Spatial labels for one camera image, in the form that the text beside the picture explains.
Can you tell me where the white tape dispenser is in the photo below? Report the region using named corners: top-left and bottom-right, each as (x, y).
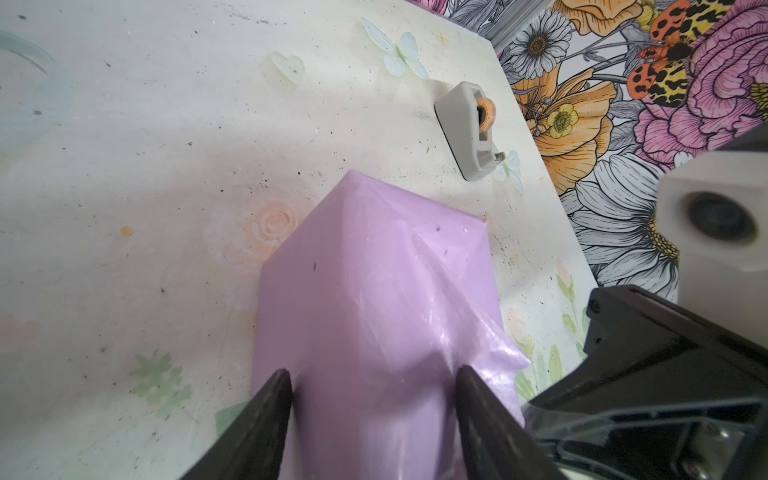
top-left (434, 81), bottom-right (506, 182)

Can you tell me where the pink wrapping paper sheet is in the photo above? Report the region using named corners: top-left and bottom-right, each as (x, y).
top-left (252, 172), bottom-right (529, 479)

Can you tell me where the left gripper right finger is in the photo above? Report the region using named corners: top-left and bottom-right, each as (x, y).
top-left (454, 365), bottom-right (566, 480)

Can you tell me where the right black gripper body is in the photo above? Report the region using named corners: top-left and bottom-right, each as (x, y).
top-left (527, 122), bottom-right (768, 480)

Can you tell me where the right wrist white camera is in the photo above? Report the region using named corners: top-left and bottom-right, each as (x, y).
top-left (655, 151), bottom-right (767, 346)

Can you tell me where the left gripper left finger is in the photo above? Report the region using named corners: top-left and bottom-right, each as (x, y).
top-left (182, 369), bottom-right (293, 480)

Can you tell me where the orange clear tape roll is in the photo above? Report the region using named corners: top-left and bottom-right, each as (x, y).
top-left (477, 97), bottom-right (497, 135)

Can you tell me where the right aluminium corner post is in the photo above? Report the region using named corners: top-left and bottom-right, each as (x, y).
top-left (479, 0), bottom-right (552, 48)

